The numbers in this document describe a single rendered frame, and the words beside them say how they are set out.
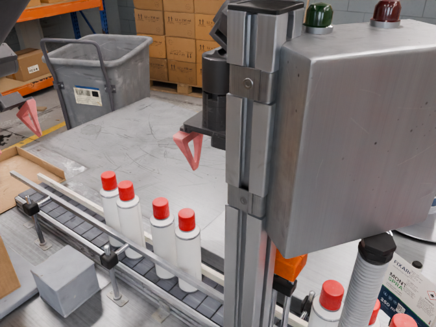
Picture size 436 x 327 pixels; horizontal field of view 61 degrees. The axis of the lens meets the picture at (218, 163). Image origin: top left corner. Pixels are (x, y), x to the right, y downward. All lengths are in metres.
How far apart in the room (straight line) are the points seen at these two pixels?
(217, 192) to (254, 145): 0.89
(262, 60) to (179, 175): 1.03
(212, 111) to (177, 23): 3.58
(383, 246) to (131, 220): 0.59
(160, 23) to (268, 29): 3.92
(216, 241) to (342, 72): 0.74
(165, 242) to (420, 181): 0.54
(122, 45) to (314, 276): 3.00
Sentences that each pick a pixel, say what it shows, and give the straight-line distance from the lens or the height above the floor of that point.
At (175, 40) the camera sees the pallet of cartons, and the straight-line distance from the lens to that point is 4.16.
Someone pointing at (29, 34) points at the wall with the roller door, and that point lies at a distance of 5.56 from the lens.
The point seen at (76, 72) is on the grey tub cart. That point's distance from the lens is 2.97.
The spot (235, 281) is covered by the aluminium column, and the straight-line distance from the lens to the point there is 0.45.
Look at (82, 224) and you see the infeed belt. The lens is 1.08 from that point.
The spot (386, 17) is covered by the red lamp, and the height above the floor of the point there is 1.48.
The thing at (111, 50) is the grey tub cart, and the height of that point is 0.66.
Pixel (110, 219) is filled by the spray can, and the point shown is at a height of 0.97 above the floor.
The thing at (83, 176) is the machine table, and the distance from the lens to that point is 1.38.
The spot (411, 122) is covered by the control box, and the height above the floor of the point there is 1.41.
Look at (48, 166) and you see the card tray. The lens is 1.43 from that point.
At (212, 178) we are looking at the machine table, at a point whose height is 0.83.
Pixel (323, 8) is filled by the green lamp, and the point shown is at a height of 1.49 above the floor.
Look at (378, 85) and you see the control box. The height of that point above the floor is 1.45.
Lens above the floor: 1.54
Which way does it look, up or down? 32 degrees down
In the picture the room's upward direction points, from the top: straight up
